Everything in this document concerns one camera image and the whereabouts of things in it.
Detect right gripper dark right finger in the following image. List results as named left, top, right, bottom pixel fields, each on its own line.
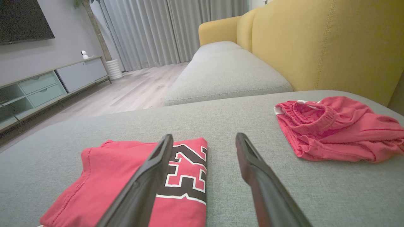
left=235, top=132, right=313, bottom=227

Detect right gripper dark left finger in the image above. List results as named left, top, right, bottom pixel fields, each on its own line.
left=96, top=134, right=174, bottom=227

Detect red basketball jersey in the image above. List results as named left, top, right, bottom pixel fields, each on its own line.
left=39, top=137, right=209, bottom=227

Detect large grey sofa seat cushion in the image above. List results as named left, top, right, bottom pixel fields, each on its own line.
left=0, top=90, right=404, bottom=227

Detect red shorts with white trim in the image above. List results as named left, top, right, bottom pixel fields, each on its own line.
left=274, top=96, right=404, bottom=163

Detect white ribbed plant pot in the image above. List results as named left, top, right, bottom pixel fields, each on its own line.
left=105, top=59, right=123, bottom=80

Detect small grey sofa seat cushion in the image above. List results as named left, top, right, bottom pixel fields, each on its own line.
left=163, top=41, right=294, bottom=106

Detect grey television cabinet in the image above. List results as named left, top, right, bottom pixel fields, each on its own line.
left=0, top=56, right=111, bottom=133

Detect indoor plant trunk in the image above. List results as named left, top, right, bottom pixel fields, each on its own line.
left=74, top=0, right=112, bottom=62

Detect grey curtains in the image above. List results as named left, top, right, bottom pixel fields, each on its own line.
left=92, top=0, right=248, bottom=72

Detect yellow sofa backrest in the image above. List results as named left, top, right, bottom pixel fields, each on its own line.
left=198, top=0, right=404, bottom=108

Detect black flat television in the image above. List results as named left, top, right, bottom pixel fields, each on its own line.
left=0, top=0, right=56, bottom=45

